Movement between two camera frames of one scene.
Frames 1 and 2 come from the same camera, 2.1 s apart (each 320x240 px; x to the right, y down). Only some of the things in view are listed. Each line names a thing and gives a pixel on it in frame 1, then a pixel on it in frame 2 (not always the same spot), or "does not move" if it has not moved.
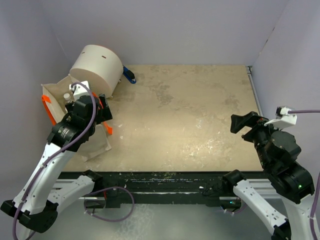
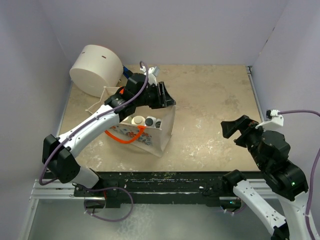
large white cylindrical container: (101, 67) does not move
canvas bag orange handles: (53, 93) -> (152, 140)
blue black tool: (129, 75) does not move
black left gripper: (104, 114) -> (163, 100)
